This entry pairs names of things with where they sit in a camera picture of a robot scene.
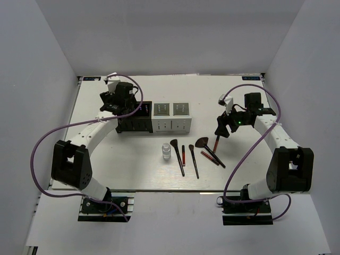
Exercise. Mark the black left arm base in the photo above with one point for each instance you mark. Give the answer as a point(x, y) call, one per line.
point(95, 212)

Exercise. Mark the dark red lip gloss tube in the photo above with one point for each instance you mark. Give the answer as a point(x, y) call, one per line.
point(209, 158)

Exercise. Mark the white slotted organizer box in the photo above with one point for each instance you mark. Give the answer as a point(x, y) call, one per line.
point(171, 117)

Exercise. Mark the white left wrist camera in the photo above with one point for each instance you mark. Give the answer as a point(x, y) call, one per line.
point(112, 80)

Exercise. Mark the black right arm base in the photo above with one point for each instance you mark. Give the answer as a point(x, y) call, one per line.
point(245, 214)

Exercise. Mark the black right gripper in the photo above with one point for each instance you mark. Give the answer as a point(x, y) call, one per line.
point(222, 121)

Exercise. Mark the black organizer box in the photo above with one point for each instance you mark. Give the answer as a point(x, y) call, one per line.
point(139, 122)

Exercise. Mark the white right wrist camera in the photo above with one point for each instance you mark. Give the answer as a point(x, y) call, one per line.
point(227, 102)

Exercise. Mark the black angled makeup brush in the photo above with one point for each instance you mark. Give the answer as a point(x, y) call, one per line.
point(191, 148)

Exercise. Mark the black fan makeup brush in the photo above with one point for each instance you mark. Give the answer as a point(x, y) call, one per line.
point(203, 143)

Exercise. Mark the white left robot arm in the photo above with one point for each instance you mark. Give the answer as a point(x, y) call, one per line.
point(71, 159)

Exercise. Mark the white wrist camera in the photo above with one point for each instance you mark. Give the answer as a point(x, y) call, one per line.
point(112, 80)
point(227, 102)

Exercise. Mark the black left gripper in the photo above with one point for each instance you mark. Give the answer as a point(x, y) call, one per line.
point(106, 97)

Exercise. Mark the long black powder brush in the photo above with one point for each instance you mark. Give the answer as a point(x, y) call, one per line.
point(174, 144)

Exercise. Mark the red lip gloss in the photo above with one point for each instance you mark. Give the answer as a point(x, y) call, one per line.
point(216, 143)

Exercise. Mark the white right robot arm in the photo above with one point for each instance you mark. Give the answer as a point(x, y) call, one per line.
point(291, 166)

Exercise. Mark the clear small bottle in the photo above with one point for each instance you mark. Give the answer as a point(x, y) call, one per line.
point(166, 151)

